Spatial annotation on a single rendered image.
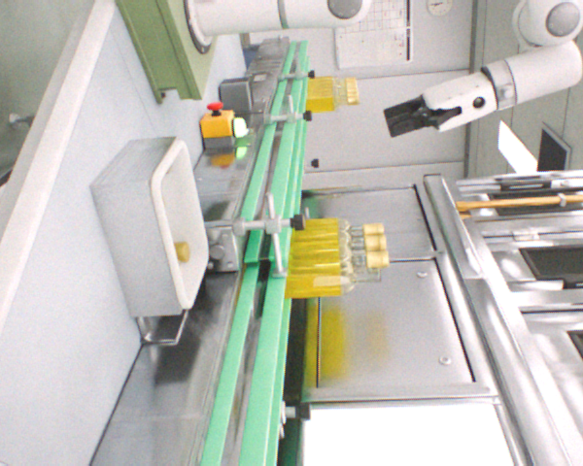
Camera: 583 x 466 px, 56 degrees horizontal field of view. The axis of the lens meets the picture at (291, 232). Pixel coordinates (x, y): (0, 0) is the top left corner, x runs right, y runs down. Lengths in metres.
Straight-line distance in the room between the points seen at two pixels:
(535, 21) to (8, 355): 0.78
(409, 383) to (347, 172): 6.50
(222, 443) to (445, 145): 6.87
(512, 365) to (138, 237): 0.69
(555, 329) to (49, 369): 0.95
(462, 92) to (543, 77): 0.12
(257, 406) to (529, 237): 0.97
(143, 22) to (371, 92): 6.21
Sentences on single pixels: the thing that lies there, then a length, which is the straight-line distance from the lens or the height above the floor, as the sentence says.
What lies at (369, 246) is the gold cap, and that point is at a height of 1.13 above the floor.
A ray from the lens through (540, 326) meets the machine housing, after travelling 1.25.
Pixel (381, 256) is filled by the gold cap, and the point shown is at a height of 1.15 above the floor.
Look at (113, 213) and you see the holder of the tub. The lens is 0.77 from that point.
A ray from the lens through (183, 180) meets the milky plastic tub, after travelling 0.90.
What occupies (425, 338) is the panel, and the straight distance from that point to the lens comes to 1.12.
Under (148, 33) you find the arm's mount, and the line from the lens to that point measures 0.98.
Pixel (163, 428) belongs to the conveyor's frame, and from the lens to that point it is 0.76.
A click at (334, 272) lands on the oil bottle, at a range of 1.03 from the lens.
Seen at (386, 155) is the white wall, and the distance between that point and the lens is 7.38.
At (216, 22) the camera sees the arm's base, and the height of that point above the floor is 0.88.
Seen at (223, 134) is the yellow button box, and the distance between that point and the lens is 1.33.
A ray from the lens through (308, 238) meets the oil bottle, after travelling 1.14.
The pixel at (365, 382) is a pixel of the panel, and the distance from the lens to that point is 1.03.
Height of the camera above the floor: 1.08
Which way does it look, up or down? 6 degrees down
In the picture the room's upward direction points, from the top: 86 degrees clockwise
